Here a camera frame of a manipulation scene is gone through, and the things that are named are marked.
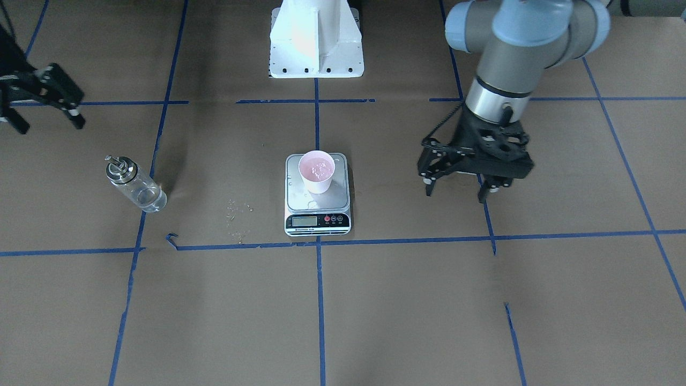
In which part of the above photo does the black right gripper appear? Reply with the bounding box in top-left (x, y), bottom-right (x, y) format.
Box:
top-left (1, 21), bottom-right (86, 135)

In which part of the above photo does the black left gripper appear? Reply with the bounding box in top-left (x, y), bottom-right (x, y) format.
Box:
top-left (418, 105), bottom-right (535, 204)

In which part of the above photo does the pink plastic cup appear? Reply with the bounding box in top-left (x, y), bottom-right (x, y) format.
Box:
top-left (298, 151), bottom-right (335, 195)

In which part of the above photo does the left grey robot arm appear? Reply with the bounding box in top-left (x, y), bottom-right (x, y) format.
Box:
top-left (417, 1), bottom-right (610, 203)

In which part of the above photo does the white digital kitchen scale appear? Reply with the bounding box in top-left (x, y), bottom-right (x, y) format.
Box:
top-left (284, 152), bottom-right (352, 237)

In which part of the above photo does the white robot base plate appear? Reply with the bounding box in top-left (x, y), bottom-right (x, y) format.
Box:
top-left (268, 1), bottom-right (365, 79)

